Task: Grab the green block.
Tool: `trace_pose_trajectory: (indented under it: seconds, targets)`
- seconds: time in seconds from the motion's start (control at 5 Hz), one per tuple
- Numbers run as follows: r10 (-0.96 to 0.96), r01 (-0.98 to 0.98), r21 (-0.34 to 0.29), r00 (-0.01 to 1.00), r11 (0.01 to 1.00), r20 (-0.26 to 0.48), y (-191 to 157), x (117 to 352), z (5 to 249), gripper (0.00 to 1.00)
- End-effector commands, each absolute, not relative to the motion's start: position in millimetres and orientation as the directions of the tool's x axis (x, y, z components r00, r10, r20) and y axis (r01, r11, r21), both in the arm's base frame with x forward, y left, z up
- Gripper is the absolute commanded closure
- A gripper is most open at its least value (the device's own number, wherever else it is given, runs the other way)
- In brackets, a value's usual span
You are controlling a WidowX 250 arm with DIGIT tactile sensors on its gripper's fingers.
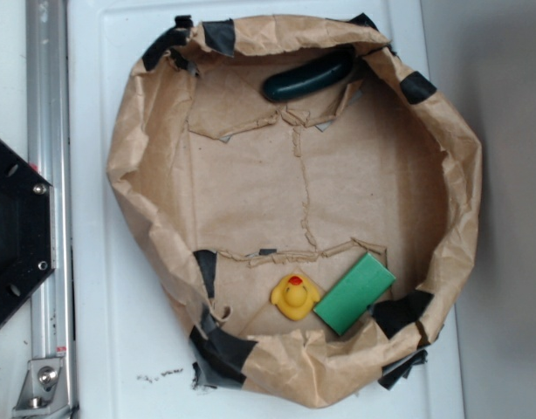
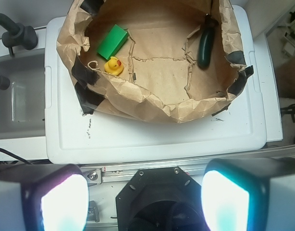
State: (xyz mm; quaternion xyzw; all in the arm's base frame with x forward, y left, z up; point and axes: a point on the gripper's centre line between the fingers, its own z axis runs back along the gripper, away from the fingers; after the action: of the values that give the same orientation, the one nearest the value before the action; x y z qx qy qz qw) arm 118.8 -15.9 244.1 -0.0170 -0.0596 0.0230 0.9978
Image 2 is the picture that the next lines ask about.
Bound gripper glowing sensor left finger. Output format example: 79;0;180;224
0;164;89;231

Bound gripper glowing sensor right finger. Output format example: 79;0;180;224
201;158;295;231

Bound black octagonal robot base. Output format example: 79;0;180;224
116;167;209;231

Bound green rectangular block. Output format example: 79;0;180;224
97;25;129;60

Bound white plastic bin lid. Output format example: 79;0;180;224
45;17;267;164

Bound grey plastic sink basin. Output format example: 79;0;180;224
0;49;45;140

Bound brown paper bag tray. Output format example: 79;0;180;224
57;0;254;123

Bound yellow rubber duck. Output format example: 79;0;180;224
104;56;124;76

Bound dark green toy cucumber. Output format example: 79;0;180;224
197;14;218;69

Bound black faucet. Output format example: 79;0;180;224
0;13;38;57

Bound aluminium extrusion rail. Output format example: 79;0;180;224
81;144;295;186

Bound black cable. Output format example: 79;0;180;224
0;147;33;165

